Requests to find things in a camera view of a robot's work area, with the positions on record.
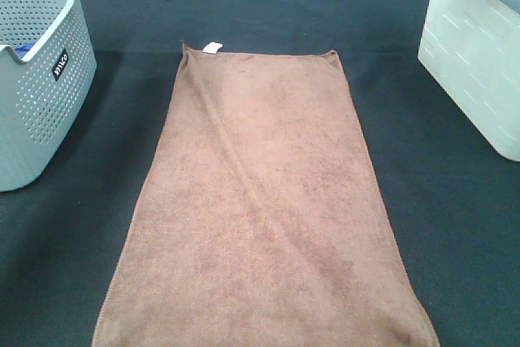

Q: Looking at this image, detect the brown towel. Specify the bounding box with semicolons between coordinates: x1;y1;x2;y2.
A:
92;46;439;346

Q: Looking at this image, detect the white storage box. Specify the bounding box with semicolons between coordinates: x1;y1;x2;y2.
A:
418;0;519;161

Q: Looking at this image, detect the grey perforated laundry basket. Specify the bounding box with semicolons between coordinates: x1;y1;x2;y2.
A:
1;0;97;192

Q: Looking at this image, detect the blue cloth in basket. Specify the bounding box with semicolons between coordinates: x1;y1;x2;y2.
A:
15;42;35;59

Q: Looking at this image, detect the black table cloth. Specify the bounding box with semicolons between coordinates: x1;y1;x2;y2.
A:
1;0;519;346

